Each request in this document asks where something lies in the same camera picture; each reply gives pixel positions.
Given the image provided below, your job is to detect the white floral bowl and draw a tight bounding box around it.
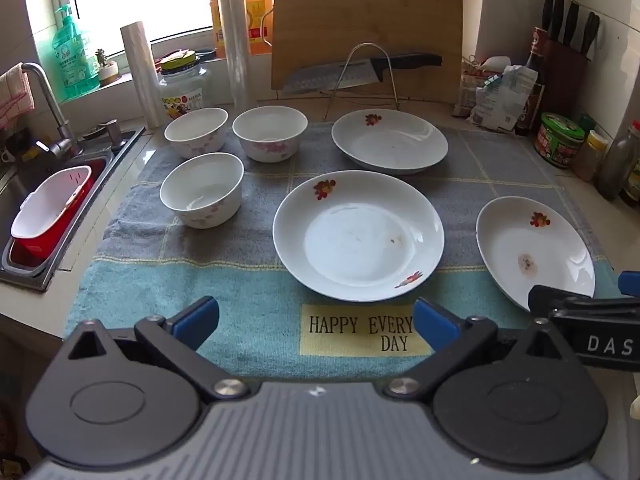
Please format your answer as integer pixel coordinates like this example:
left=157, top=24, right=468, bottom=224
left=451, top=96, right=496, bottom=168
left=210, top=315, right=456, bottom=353
left=159, top=152, right=245, bottom=230
left=164, top=107, right=229, bottom=159
left=232, top=105, right=309, bottom=164

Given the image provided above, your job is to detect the white strainer basket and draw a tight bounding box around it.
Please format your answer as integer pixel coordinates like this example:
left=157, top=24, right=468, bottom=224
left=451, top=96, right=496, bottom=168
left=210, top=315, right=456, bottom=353
left=10, top=164, right=94, bottom=241

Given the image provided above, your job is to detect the dark sink fitting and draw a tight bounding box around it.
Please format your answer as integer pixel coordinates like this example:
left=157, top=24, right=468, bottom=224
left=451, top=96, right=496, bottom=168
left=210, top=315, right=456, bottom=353
left=81, top=118, right=137, bottom=155

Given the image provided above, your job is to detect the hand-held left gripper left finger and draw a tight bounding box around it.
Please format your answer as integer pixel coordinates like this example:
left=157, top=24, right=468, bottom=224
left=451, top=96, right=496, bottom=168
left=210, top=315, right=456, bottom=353
left=64, top=296, right=251, bottom=402

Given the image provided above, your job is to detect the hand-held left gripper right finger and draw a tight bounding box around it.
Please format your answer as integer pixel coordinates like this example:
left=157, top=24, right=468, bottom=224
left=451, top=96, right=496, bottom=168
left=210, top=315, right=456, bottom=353
left=382, top=297, right=573, bottom=402

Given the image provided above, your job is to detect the metal wire rack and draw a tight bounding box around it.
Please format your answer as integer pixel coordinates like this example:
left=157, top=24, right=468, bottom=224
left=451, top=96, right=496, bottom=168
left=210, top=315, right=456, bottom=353
left=324, top=42, right=405, bottom=122

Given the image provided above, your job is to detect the pink cloth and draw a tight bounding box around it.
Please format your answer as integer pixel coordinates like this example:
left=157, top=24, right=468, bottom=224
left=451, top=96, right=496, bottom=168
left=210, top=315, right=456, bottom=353
left=0, top=62, right=37, bottom=132

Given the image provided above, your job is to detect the glass jar with yellow lid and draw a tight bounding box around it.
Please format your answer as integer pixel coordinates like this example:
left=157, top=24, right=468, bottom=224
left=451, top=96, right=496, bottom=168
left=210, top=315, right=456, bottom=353
left=157, top=51, right=211, bottom=122

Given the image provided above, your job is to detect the yellow-lidded jar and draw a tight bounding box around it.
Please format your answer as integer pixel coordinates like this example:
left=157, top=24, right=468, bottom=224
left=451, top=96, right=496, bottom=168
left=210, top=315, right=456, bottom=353
left=570, top=130, right=610, bottom=182

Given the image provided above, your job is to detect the white fruit-print plate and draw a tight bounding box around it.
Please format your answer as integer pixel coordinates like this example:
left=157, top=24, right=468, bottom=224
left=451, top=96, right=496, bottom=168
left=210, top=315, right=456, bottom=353
left=272, top=169, right=446, bottom=304
left=331, top=108, right=449, bottom=176
left=475, top=196, right=597, bottom=314

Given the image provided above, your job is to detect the dark red knife block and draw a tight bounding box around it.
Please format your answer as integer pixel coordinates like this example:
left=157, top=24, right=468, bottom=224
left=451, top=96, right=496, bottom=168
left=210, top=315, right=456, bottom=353
left=542, top=36, right=592, bottom=128

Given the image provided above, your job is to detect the dark vinegar bottle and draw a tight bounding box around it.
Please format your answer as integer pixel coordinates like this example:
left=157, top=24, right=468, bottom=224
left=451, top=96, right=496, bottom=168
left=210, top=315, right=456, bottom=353
left=514, top=26, right=549, bottom=137

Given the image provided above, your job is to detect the orange cooking oil jug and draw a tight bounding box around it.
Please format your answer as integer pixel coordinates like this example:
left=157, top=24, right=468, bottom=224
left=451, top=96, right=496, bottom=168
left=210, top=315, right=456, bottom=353
left=212, top=0, right=275, bottom=59

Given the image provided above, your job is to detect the grey and teal checked towel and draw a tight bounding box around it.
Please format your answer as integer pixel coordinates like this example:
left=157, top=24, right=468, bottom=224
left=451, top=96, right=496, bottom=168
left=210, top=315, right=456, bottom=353
left=64, top=119, right=621, bottom=382

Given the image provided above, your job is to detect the cling film roll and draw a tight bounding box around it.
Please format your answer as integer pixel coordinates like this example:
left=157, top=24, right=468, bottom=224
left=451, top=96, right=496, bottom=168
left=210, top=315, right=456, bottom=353
left=215, top=0, right=251, bottom=111
left=120, top=20, right=169, bottom=129

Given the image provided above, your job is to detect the bamboo cutting board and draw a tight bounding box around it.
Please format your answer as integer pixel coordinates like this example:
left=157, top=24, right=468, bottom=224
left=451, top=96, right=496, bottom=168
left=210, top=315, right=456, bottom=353
left=270, top=0, right=464, bottom=105

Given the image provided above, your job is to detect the white plastic bag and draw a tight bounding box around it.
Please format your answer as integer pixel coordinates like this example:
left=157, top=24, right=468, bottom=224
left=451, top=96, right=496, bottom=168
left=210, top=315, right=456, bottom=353
left=466, top=62, right=540, bottom=130

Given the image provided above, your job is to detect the black-handled cleaver knife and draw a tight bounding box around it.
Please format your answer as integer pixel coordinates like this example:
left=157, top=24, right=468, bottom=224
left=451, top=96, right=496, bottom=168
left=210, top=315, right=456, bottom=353
left=281, top=52, right=444, bottom=96

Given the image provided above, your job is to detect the small potted plant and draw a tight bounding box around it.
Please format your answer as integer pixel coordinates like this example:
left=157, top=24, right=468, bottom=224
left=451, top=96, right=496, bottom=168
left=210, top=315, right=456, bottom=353
left=94, top=48, right=122, bottom=87

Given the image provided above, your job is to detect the metal faucet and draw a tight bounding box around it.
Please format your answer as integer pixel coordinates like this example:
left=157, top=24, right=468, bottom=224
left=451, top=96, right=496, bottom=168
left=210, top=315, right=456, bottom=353
left=21, top=62, right=85, bottom=160

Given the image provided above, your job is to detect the green dish soap bottle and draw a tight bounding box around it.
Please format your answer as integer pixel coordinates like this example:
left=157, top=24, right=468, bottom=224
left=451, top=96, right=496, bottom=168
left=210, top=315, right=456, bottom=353
left=51, top=3, right=101, bottom=102

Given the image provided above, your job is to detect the green-lidded sauce jar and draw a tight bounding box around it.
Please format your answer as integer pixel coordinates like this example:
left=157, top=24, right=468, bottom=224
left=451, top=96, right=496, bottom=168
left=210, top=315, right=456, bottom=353
left=532, top=112, right=587, bottom=169

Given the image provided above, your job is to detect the orange printed bag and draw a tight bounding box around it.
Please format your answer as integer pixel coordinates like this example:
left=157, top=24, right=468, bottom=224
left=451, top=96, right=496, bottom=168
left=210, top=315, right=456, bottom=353
left=454, top=54, right=503, bottom=120

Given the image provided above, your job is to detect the steel sink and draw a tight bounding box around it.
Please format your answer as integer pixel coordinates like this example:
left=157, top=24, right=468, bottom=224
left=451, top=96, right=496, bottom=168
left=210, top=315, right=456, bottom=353
left=0, top=124, right=147, bottom=294

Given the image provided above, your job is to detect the red plastic basin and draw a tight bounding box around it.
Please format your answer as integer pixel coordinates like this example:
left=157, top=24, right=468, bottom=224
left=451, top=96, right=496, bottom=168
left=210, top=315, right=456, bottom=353
left=16, top=167, right=96, bottom=262

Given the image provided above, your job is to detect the clear bottle with red cap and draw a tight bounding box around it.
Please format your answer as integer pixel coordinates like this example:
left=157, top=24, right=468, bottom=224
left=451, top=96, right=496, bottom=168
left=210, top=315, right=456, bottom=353
left=596, top=120, right=640, bottom=202

